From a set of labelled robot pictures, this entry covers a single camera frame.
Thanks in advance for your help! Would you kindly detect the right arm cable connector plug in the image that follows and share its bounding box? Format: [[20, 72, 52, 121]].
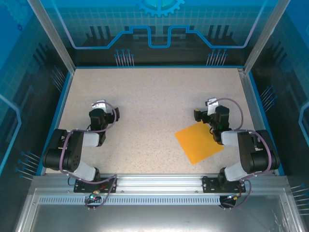
[[225, 192, 242, 202]]

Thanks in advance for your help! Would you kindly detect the arm cable connector plug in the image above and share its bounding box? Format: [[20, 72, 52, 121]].
[[225, 192, 242, 202], [87, 190, 101, 203]]

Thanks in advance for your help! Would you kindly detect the aluminium frame post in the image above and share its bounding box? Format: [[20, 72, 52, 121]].
[[27, 0, 76, 73], [243, 0, 286, 74]]

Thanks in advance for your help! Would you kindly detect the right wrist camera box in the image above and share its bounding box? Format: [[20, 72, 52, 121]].
[[204, 98, 219, 116]]

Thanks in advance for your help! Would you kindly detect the blue table border frame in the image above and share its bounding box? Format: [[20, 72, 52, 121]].
[[36, 64, 286, 176]]

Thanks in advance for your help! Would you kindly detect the blue gear print panel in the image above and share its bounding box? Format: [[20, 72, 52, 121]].
[[49, 0, 268, 68]]

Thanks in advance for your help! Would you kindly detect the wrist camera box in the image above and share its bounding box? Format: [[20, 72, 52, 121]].
[[91, 100, 107, 113], [204, 98, 219, 116]]

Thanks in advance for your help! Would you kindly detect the aluminium side rail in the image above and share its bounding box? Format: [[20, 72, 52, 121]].
[[238, 68, 276, 175]]

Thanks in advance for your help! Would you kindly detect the blue printed side panel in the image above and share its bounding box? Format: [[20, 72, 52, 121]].
[[248, 0, 309, 232], [0, 0, 73, 232]]

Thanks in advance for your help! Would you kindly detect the right aluminium frame post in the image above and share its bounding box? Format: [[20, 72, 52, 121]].
[[243, 0, 286, 74]]

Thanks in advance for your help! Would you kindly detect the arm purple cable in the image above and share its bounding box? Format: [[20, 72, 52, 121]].
[[58, 101, 119, 211], [209, 98, 275, 209]]

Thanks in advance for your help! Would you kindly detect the long aluminium mounting rail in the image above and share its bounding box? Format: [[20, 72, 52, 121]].
[[30, 174, 290, 194]]

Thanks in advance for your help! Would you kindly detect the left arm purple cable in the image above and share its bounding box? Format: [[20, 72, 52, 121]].
[[58, 101, 119, 211]]

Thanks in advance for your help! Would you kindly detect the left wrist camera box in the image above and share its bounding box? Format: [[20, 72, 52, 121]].
[[91, 100, 107, 113]]

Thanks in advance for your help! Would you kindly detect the left blue printed side panel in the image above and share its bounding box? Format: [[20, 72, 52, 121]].
[[0, 0, 73, 232]]

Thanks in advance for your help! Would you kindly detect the grey sheet metal tray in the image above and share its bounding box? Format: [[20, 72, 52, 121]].
[[13, 188, 304, 232]]

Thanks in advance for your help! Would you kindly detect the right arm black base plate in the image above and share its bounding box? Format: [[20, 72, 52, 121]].
[[202, 175, 247, 194]]

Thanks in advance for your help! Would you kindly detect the orange square paper sheet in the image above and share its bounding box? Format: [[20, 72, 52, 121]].
[[174, 122, 225, 166]]

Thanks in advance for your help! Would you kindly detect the left aluminium frame post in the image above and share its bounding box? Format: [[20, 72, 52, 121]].
[[27, 0, 76, 73]]

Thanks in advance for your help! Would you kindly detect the right blue printed side panel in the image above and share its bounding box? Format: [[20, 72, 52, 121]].
[[248, 0, 309, 232]]

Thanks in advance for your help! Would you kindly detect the left arm cable connector plug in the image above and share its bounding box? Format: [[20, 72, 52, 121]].
[[87, 190, 101, 203]]

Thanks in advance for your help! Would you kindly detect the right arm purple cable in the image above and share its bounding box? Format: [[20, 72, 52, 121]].
[[209, 98, 275, 209]]

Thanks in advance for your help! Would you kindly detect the slotted metal cable duct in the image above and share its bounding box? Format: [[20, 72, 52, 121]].
[[37, 195, 224, 206]]

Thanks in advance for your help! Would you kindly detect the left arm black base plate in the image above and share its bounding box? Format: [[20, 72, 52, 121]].
[[73, 177, 118, 194]]

